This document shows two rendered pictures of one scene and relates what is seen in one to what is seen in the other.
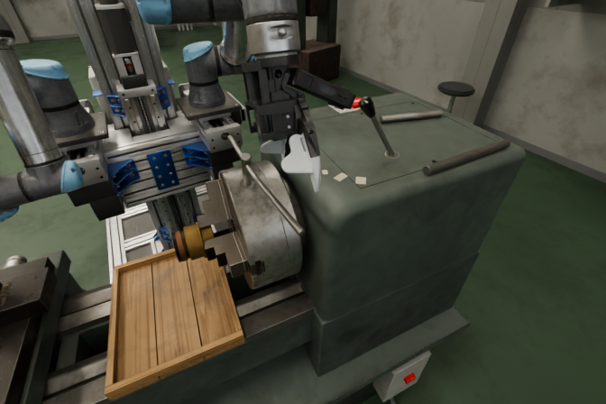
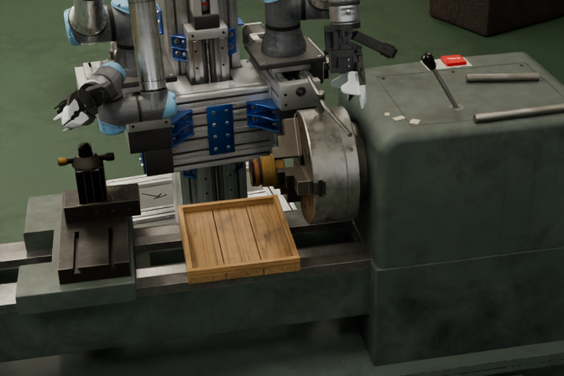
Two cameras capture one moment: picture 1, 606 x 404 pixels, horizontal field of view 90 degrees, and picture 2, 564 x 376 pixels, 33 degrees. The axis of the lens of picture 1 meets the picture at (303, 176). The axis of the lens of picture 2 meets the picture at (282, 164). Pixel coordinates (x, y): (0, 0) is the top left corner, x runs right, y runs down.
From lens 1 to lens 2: 1.85 m
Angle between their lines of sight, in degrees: 16
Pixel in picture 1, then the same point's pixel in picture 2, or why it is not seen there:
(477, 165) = (531, 121)
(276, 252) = (336, 176)
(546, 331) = not seen: outside the picture
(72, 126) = not seen: hidden behind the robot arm
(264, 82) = (336, 38)
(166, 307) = (229, 238)
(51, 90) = not seen: hidden behind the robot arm
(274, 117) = (340, 59)
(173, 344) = (237, 259)
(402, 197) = (446, 137)
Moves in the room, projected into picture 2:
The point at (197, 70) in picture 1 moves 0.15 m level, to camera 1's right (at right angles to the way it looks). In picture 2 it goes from (279, 13) to (324, 15)
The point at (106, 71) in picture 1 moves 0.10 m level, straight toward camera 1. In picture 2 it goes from (177, 8) to (184, 18)
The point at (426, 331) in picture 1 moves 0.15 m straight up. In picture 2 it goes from (523, 352) to (527, 310)
